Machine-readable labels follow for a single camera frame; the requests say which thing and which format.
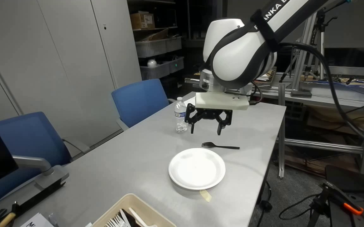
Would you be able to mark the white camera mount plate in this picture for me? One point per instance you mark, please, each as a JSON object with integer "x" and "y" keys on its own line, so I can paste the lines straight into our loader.
{"x": 220, "y": 101}

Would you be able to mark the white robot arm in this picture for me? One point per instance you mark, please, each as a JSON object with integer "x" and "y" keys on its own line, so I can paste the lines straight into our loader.
{"x": 236, "y": 53}

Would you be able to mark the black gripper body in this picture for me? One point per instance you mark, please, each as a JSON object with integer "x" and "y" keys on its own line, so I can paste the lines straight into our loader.
{"x": 210, "y": 114}

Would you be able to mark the white foam plate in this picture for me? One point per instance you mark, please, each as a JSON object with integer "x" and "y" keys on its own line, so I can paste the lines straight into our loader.
{"x": 196, "y": 169}

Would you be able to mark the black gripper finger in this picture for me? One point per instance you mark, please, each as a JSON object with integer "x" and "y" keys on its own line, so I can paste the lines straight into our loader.
{"x": 221, "y": 120}
{"x": 191, "y": 119}

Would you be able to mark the clear water bottle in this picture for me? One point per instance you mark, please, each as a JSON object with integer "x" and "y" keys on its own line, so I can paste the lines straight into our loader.
{"x": 179, "y": 112}

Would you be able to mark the wooden cutlery tray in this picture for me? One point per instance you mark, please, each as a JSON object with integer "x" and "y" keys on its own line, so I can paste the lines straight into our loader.
{"x": 130, "y": 211}

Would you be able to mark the blue chair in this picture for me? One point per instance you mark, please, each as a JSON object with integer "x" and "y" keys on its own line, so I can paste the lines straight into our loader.
{"x": 138, "y": 101}
{"x": 30, "y": 135}

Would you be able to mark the metal shelving rack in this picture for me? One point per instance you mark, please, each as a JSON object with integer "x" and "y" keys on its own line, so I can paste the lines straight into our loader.
{"x": 157, "y": 36}

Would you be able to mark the black plastic fork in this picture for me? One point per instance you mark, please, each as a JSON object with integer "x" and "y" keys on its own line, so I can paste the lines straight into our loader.
{"x": 208, "y": 144}

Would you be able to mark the blue chair near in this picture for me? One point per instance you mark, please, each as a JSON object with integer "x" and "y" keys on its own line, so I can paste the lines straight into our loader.
{"x": 30, "y": 135}

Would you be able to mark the yellowish tape piece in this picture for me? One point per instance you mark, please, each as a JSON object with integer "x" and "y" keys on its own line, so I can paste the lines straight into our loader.
{"x": 206, "y": 196}

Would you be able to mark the blue chair far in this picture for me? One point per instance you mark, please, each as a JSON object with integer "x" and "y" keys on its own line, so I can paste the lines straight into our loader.
{"x": 138, "y": 101}

